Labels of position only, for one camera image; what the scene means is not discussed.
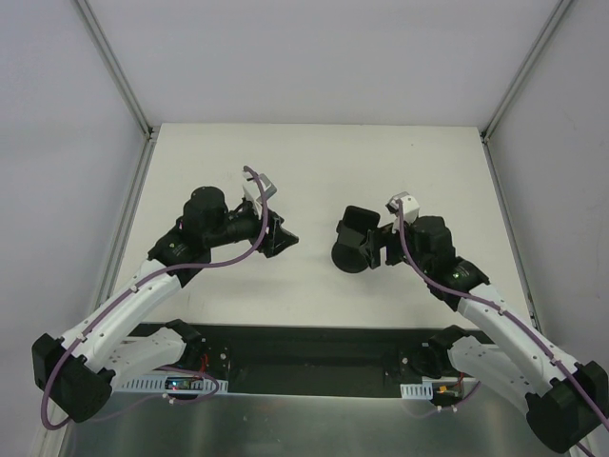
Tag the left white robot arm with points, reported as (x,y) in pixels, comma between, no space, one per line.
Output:
(79,370)

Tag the aluminium frame post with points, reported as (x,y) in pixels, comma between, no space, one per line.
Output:
(115,71)
(548,30)

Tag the left white cable duct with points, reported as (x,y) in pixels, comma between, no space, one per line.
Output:
(172,384)

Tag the left aluminium frame post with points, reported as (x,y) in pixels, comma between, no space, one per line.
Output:
(115,71)

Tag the right white cable duct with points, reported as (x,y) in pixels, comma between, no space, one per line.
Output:
(422,391)

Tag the black phone stand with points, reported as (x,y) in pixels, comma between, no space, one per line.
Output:
(346,252)

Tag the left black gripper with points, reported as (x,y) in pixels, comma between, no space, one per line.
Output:
(269,233)

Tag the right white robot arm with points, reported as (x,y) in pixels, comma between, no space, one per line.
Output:
(562,399)

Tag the right aluminium frame post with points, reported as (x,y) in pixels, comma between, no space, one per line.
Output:
(548,30)

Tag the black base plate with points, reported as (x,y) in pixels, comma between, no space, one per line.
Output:
(327,362)

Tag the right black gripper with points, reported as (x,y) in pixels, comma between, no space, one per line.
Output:
(376,246)

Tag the black smartphone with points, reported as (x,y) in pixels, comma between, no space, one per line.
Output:
(359,228)

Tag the white cable duct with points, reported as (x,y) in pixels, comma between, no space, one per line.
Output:
(422,391)
(172,384)

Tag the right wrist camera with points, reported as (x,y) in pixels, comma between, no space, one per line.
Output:
(407,205)

